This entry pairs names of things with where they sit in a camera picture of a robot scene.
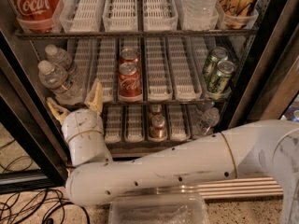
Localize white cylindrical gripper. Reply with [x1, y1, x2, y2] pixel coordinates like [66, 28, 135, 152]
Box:
[47, 79, 107, 166]

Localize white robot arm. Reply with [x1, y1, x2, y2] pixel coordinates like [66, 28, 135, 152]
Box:
[47, 81, 299, 224]

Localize stainless steel fridge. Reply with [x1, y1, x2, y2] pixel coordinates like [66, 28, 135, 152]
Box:
[0, 0, 299, 207]

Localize large red cola bottle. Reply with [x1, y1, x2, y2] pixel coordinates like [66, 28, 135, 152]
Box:
[12, 0, 64, 34]

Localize bottom shelf water bottle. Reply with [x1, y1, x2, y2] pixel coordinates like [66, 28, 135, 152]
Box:
[195, 102, 220, 137]

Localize large clear water bottle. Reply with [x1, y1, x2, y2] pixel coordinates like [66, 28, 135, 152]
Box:
[182, 0, 219, 31]

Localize front red cola can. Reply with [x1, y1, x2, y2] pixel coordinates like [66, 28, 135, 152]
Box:
[118, 63, 141, 98]

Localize red cola can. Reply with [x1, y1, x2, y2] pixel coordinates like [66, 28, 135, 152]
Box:
[120, 48, 140, 63]
[118, 63, 141, 98]

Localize rear red cola can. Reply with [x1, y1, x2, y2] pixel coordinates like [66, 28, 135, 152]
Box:
[120, 48, 140, 63]

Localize rear orange soda can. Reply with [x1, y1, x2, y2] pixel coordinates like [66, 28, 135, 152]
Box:
[149, 104, 163, 116]

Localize orange soda can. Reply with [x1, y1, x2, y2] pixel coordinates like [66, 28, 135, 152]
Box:
[149, 104, 163, 116]
[149, 115, 166, 138]

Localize front orange soda can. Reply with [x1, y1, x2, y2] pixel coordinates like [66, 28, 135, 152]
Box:
[149, 115, 166, 138]

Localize clear plastic floor bin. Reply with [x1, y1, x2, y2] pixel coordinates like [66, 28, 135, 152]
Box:
[108, 193, 210, 224]

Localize rear green soda can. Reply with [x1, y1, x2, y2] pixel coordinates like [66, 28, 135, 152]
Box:
[202, 47, 229, 81]

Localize green soda can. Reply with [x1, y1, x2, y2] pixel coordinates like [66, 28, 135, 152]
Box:
[202, 47, 229, 81]
[207, 61, 236, 93]

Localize front green soda can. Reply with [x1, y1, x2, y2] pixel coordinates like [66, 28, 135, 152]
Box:
[207, 61, 236, 93]

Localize blue can behind door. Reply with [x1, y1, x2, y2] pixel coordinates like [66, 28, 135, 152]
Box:
[285, 105, 299, 122]

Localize black floor cables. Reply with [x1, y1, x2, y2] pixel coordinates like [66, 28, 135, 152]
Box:
[0, 138, 91, 224]

